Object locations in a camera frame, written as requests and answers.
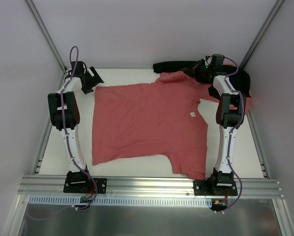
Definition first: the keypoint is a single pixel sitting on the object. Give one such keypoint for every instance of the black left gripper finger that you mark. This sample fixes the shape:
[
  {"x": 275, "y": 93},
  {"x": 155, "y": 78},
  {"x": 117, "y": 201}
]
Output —
[
  {"x": 87, "y": 90},
  {"x": 95, "y": 78}
]

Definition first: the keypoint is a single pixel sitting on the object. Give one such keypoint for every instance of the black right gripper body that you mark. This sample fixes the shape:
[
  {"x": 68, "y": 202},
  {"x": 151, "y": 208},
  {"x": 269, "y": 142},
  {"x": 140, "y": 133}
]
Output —
[{"x": 199, "y": 72}]

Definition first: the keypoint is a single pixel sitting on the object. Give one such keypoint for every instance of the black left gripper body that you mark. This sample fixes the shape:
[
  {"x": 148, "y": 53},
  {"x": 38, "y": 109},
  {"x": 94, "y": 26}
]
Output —
[{"x": 91, "y": 80}]

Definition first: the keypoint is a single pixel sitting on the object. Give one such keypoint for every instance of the pink t-shirt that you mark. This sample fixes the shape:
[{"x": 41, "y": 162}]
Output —
[
  {"x": 158, "y": 118},
  {"x": 240, "y": 81}
]

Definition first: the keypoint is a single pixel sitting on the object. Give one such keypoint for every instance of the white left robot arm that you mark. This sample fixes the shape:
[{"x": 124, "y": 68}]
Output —
[{"x": 65, "y": 117}]

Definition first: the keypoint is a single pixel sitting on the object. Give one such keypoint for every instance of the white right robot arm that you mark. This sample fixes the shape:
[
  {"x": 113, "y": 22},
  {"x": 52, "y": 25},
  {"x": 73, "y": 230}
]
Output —
[{"x": 229, "y": 116}]

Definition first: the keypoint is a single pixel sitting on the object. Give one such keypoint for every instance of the black t-shirt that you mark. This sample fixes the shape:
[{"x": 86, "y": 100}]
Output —
[{"x": 188, "y": 68}]

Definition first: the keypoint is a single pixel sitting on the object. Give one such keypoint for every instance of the left side aluminium rail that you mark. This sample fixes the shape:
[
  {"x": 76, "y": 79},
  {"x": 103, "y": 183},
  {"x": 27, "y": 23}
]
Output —
[{"x": 34, "y": 169}]

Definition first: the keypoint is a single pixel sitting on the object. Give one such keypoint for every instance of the aluminium rail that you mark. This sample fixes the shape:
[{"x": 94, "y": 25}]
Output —
[
  {"x": 34, "y": 169},
  {"x": 150, "y": 187},
  {"x": 258, "y": 146}
]

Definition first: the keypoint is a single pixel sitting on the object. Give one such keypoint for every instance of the right side aluminium rail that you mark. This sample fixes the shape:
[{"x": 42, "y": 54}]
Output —
[{"x": 258, "y": 146}]

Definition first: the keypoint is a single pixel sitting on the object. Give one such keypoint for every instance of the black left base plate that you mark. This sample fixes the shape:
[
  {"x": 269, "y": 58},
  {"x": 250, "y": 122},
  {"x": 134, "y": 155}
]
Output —
[{"x": 85, "y": 186}]

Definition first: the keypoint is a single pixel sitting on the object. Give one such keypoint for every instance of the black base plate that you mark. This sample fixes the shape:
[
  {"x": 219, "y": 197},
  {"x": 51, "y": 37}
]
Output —
[
  {"x": 85, "y": 186},
  {"x": 209, "y": 188}
]

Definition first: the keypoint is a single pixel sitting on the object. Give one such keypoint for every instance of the left aluminium frame post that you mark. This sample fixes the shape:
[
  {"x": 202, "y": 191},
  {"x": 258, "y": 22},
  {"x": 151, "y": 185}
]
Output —
[{"x": 45, "y": 33}]

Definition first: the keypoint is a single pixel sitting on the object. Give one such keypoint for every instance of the aluminium frame post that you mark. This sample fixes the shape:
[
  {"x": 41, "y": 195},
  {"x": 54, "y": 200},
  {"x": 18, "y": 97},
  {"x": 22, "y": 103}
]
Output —
[
  {"x": 260, "y": 34},
  {"x": 45, "y": 33}
]

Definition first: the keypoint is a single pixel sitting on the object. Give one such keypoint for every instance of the right aluminium frame post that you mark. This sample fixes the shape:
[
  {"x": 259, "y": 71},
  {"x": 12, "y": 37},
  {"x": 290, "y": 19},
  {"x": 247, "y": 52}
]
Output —
[{"x": 260, "y": 34}]

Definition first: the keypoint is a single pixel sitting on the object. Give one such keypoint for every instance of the aluminium front rail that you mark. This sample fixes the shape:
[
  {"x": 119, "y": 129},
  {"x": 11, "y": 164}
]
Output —
[{"x": 150, "y": 187}]

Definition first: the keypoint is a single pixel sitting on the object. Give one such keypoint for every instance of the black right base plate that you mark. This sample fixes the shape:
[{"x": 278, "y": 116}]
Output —
[{"x": 209, "y": 188}]

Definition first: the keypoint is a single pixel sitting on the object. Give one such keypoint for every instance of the white slotted cable duct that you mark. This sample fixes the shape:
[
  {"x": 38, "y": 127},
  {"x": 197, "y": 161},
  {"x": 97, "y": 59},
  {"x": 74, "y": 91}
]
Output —
[{"x": 121, "y": 201}]

